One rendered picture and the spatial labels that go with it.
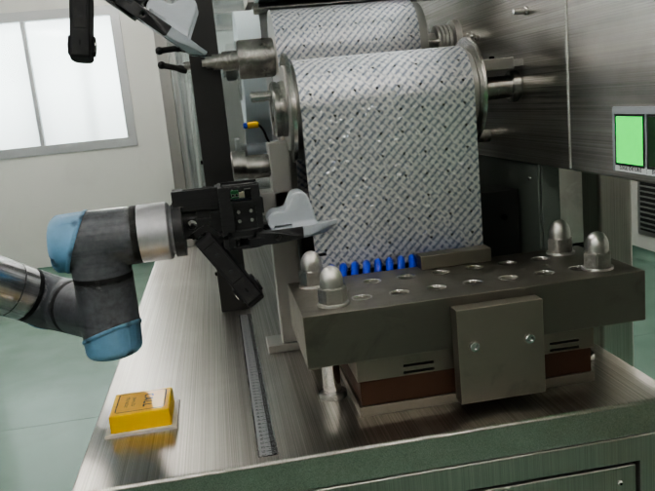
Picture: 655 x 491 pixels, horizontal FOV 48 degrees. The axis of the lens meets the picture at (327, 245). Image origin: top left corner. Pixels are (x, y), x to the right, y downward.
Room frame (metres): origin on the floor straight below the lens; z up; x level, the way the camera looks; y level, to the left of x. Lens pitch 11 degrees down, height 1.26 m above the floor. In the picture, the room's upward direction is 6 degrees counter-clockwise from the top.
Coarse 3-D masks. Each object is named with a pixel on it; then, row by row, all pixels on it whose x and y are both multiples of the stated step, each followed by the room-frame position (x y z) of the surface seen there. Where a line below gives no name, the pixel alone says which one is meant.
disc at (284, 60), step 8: (280, 64) 1.05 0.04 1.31; (288, 64) 0.97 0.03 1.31; (288, 72) 0.97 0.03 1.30; (288, 80) 0.97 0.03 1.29; (296, 112) 0.95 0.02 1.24; (296, 120) 0.95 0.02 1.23; (296, 128) 0.95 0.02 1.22; (296, 136) 0.96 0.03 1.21; (296, 144) 0.97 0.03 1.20; (296, 152) 0.98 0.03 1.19; (296, 160) 1.00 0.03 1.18
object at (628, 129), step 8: (616, 120) 0.79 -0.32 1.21; (624, 120) 0.78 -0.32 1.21; (632, 120) 0.76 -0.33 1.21; (640, 120) 0.75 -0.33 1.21; (616, 128) 0.79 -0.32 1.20; (624, 128) 0.78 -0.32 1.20; (632, 128) 0.76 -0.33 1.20; (640, 128) 0.75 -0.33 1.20; (616, 136) 0.79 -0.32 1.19; (624, 136) 0.78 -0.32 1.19; (632, 136) 0.76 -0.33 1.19; (640, 136) 0.75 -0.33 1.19; (616, 144) 0.79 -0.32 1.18; (624, 144) 0.78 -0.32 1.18; (632, 144) 0.76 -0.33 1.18; (640, 144) 0.75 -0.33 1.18; (616, 152) 0.79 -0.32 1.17; (624, 152) 0.78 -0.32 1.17; (632, 152) 0.76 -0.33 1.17; (640, 152) 0.75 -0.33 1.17; (624, 160) 0.78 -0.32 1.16; (632, 160) 0.76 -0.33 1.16; (640, 160) 0.75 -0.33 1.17
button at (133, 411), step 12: (120, 396) 0.85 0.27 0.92; (132, 396) 0.85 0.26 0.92; (144, 396) 0.85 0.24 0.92; (156, 396) 0.84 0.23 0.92; (168, 396) 0.84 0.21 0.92; (120, 408) 0.81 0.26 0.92; (132, 408) 0.81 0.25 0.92; (144, 408) 0.81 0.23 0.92; (156, 408) 0.80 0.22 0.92; (168, 408) 0.80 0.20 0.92; (120, 420) 0.80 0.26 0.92; (132, 420) 0.80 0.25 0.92; (144, 420) 0.80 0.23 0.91; (156, 420) 0.80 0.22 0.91; (168, 420) 0.80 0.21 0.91; (120, 432) 0.79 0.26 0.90
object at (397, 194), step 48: (336, 144) 0.97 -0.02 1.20; (384, 144) 0.98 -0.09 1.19; (432, 144) 0.98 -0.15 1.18; (336, 192) 0.97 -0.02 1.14; (384, 192) 0.98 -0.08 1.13; (432, 192) 0.98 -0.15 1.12; (480, 192) 0.99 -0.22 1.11; (336, 240) 0.97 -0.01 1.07; (384, 240) 0.97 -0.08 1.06; (432, 240) 0.98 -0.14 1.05; (480, 240) 0.99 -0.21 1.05
